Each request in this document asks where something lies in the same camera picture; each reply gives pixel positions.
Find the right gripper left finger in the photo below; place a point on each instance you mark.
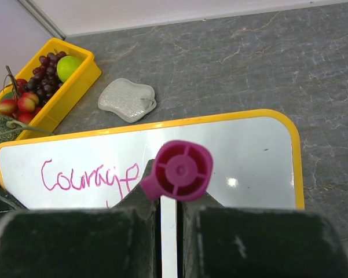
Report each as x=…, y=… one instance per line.
x=120, y=241

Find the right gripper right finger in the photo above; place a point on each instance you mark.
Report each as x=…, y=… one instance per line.
x=219, y=241

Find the purple capped white marker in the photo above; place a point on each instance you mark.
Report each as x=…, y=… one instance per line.
x=181, y=172

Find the orange framed whiteboard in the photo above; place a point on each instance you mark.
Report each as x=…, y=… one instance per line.
x=242, y=159

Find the grey whiteboard eraser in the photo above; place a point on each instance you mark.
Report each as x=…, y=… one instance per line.
x=128, y=100

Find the green netted melon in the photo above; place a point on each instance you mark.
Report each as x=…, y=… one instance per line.
x=10, y=128

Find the green lime fruit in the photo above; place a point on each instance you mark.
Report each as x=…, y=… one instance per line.
x=8, y=95

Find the dark purple grape bunch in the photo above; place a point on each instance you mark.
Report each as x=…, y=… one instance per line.
x=44, y=81

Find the yellow plastic fruit tray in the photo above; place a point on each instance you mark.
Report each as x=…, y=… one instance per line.
x=56, y=109

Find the green pear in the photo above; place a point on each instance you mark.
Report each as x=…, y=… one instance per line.
x=66, y=66

